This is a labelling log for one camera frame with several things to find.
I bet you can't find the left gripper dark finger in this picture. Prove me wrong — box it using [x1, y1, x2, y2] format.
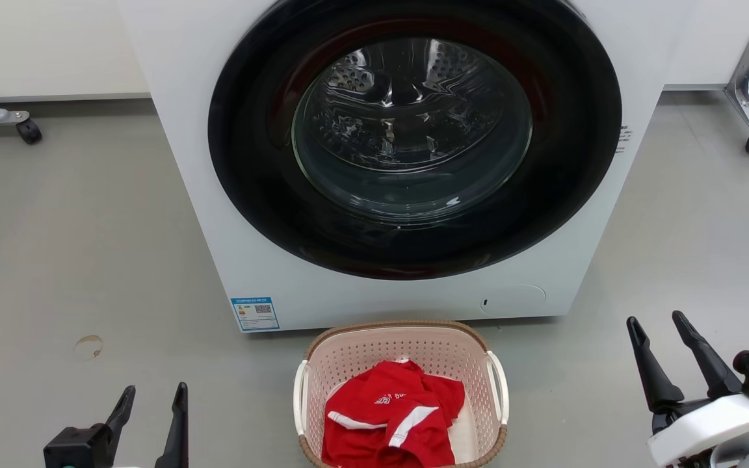
[155, 382, 190, 468]
[106, 385, 137, 450]

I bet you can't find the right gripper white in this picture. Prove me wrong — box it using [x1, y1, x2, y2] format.
[626, 311, 749, 468]

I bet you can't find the pink perforated laundry basket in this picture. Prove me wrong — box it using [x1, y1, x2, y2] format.
[293, 320, 510, 468]

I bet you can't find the blue energy label sticker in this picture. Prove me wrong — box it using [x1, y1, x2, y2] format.
[230, 297, 280, 332]

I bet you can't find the red shirt with white stripes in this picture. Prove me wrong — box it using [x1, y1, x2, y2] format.
[321, 359, 466, 468]

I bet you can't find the white cloth under shirt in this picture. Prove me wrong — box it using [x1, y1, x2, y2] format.
[447, 395, 480, 464]

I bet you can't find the black round glass washer door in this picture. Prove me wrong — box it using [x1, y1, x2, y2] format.
[208, 0, 623, 281]

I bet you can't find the white front-load washing machine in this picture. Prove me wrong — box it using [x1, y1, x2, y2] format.
[116, 0, 698, 333]

